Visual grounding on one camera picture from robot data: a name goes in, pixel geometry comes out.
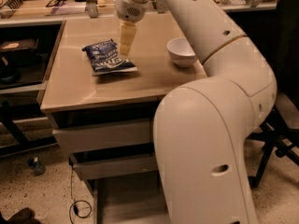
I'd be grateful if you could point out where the black coil spring holder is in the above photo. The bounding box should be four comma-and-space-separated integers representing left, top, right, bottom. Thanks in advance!
0, 0, 22, 19

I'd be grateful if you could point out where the top drawer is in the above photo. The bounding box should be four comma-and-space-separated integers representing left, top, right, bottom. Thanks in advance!
53, 119, 153, 154

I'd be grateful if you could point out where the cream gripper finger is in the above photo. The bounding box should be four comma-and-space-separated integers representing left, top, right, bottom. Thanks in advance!
119, 21, 136, 56

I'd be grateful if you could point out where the grey metal post left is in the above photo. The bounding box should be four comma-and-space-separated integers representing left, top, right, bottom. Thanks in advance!
86, 0, 98, 18

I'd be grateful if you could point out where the blue chip bag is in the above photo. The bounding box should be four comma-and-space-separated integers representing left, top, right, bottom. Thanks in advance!
82, 39, 136, 76

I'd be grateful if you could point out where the middle drawer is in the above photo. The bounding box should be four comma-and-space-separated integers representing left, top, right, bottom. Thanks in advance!
69, 154, 158, 180

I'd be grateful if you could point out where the grey drawer cabinet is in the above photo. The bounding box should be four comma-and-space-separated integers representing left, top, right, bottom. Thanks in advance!
36, 14, 209, 224

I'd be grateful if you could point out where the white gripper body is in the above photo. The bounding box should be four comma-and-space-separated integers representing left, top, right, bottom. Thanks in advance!
115, 0, 149, 22

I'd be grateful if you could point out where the black cable on floor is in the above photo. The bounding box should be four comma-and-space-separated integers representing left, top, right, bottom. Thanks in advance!
68, 163, 93, 224

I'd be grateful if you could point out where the brown shoe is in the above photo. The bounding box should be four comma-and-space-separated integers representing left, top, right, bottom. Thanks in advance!
0, 207, 41, 224

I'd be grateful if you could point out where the black office chair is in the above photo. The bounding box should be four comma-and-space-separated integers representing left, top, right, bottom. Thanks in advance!
249, 0, 299, 188

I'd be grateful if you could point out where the grey metal post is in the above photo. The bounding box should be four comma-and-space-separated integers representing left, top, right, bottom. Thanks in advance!
156, 0, 166, 13
86, 0, 98, 18

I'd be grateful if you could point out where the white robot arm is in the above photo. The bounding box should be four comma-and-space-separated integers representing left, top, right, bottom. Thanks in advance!
116, 0, 277, 224

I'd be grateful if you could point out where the black table leg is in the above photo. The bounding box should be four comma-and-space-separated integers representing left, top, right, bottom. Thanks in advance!
0, 101, 56, 157

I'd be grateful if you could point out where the bottom drawer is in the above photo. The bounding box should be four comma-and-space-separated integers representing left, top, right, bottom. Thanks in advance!
94, 171, 170, 224

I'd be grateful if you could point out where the small blue floor object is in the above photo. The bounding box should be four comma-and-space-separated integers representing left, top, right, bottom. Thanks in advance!
27, 157, 46, 175

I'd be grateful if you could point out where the drawer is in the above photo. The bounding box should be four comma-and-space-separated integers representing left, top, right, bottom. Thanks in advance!
53, 119, 153, 154
69, 154, 158, 180
94, 171, 170, 224

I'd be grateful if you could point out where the white bowl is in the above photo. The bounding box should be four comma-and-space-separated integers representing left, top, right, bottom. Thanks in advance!
167, 37, 197, 67

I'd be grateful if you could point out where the grey metal post middle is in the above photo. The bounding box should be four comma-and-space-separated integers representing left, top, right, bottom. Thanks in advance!
156, 0, 166, 13

